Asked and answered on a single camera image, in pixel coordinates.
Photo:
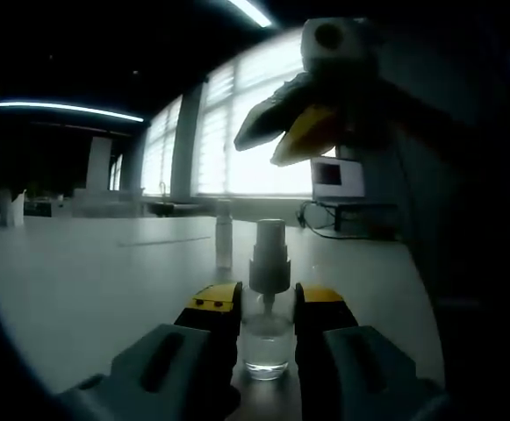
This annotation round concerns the long ceiling light strip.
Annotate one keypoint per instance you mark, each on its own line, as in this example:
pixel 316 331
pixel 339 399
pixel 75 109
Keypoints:
pixel 250 11
pixel 61 107

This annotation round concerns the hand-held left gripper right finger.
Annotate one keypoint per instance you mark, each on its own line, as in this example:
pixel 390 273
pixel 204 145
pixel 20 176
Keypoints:
pixel 368 377

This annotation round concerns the clear plastic bottle cover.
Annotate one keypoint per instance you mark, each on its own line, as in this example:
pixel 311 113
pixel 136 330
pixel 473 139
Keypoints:
pixel 224 210

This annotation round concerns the small desktop monitor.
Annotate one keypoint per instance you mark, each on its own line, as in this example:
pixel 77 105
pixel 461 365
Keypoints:
pixel 346 180

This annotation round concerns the white column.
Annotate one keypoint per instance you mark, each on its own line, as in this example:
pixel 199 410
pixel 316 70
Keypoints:
pixel 100 162

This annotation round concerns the pale opaque pump bottle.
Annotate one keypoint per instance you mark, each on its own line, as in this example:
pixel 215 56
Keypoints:
pixel 224 245

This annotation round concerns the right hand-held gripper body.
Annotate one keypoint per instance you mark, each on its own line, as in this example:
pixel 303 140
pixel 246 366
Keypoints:
pixel 351 48

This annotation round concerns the large bright window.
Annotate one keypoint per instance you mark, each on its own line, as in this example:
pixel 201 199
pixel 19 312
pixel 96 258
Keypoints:
pixel 219 144

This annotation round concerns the black t-shirt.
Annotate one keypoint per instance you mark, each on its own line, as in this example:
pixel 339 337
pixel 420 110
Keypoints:
pixel 478 228

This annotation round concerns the curved metal faucet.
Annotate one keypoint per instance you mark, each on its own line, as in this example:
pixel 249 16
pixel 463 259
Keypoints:
pixel 163 189

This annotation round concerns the clear glass pump bottle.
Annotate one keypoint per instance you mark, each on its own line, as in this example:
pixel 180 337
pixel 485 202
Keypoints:
pixel 267 263

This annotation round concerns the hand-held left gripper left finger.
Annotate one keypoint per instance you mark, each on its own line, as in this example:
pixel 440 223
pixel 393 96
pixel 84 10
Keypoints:
pixel 149 377

